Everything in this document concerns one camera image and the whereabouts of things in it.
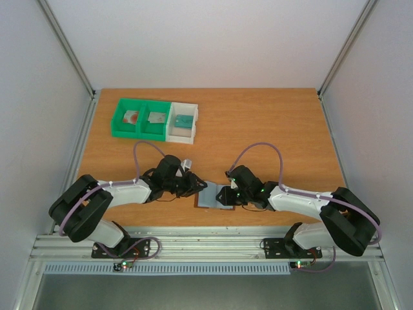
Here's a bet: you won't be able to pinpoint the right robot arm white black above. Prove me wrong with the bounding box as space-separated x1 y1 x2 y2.
216 165 380 257

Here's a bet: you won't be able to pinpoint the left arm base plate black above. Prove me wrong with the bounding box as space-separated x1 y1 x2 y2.
91 238 151 259

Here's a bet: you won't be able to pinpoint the right controller board with LEDs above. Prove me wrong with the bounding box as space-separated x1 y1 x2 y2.
290 260 315 269

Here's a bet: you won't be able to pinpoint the aluminium corner post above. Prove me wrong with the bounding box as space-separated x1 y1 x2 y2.
34 0 97 98
317 0 380 98

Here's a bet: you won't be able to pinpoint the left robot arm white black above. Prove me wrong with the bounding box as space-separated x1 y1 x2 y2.
48 155 208 257

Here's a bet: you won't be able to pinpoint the controller board with leds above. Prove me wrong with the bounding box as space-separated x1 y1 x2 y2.
113 261 134 272
290 260 315 269

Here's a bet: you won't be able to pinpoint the left controller board with LEDs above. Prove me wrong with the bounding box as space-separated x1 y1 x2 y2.
113 261 134 272

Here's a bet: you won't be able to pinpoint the right aluminium corner post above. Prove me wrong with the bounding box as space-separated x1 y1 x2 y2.
317 0 380 98

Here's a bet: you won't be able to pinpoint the grey slotted cable duct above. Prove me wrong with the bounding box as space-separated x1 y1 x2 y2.
44 262 290 276

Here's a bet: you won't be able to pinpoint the aluminium rail frame front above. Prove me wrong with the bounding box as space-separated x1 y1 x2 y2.
29 225 385 262

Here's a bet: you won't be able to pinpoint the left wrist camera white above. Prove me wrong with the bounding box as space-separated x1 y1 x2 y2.
181 159 192 172

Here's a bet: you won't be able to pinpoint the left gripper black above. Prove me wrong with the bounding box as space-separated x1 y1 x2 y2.
165 172 208 198

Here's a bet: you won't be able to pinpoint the green two-compartment bin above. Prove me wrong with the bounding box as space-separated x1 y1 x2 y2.
110 98 171 141

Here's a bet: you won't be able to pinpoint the left aluminium corner post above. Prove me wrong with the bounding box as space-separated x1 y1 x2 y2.
34 0 97 98

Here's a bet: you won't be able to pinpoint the teal credit card with chip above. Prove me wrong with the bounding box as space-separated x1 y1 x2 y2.
174 114 194 129

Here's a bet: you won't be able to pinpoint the white plastic bin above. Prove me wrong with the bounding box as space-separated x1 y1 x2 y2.
166 102 198 145

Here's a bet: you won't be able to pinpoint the brown leather card holder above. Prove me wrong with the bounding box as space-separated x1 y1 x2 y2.
195 181 235 210

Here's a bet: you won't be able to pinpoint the white card red circles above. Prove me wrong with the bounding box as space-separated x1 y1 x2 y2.
123 110 139 125

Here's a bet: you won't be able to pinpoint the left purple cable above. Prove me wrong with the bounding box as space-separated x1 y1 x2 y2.
59 141 162 259

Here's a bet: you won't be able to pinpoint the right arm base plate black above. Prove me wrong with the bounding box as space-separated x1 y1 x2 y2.
259 238 323 259

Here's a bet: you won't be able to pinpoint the purple cable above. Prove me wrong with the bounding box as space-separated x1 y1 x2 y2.
59 141 162 259
230 141 383 272

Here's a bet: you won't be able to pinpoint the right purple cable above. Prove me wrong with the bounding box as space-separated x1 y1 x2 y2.
230 141 383 272

